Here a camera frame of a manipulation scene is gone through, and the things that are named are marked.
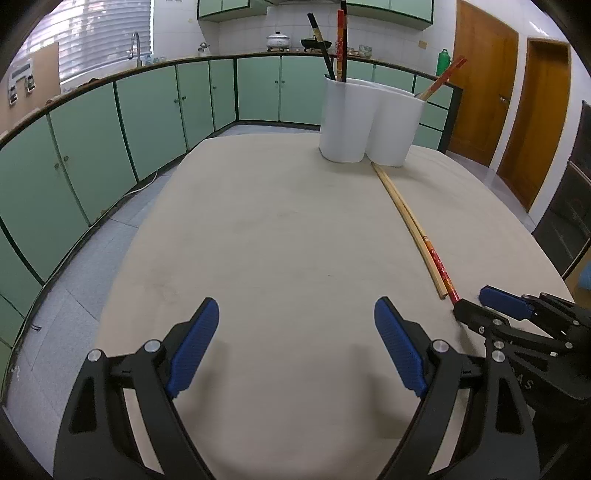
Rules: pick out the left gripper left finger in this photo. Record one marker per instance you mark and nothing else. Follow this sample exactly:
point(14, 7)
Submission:
point(96, 440)

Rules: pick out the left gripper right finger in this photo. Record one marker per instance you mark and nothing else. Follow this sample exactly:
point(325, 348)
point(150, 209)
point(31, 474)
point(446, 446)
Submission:
point(496, 439)

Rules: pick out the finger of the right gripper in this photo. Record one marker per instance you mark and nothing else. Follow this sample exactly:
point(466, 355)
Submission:
point(481, 320)
point(506, 303)

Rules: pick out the black chopstick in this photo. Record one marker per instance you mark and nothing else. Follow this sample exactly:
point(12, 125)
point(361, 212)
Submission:
point(321, 44)

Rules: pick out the green lower kitchen cabinets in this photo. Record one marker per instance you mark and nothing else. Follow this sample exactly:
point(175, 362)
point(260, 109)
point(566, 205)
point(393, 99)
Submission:
point(67, 165)

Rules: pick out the green kitchen cabinets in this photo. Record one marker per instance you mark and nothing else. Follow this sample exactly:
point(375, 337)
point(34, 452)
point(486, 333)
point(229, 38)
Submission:
point(67, 165)
point(414, 14)

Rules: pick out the green upper kitchen cabinets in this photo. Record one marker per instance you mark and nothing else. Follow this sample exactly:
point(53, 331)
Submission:
point(414, 14)

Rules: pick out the wooden chopstick red band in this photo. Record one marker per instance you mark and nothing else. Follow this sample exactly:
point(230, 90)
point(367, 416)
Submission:
point(452, 291)

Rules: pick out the black shelf unit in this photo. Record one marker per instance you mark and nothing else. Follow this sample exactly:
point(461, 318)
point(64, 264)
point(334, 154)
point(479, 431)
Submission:
point(563, 233)

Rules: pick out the plain wooden chopstick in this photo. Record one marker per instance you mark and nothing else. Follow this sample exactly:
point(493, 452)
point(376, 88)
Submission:
point(413, 228)

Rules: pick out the wooden door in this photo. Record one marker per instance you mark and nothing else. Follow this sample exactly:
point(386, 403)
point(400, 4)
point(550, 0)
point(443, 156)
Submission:
point(539, 120)
point(487, 80)

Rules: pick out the white double utensil holder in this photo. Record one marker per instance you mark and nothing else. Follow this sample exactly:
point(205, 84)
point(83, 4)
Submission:
point(368, 120)

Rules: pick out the green thermos bottle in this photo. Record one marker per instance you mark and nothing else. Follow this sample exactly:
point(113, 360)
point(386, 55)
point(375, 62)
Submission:
point(443, 62)

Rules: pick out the black wok on stove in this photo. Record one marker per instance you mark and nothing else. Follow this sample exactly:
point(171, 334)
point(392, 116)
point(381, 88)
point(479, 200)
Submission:
point(312, 44)

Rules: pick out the white cooking pot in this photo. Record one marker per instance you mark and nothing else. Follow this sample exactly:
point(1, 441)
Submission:
point(277, 41)

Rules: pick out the cardboard sheet with packaging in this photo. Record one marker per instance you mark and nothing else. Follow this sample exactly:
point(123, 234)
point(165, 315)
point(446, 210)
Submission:
point(28, 85)

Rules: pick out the chrome sink faucet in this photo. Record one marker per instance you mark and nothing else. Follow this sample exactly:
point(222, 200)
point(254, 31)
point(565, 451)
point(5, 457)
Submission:
point(134, 52)

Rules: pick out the metal kettle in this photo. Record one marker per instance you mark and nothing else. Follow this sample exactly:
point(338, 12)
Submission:
point(204, 49)

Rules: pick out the window blinds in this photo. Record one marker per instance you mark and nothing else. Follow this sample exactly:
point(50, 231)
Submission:
point(91, 34)

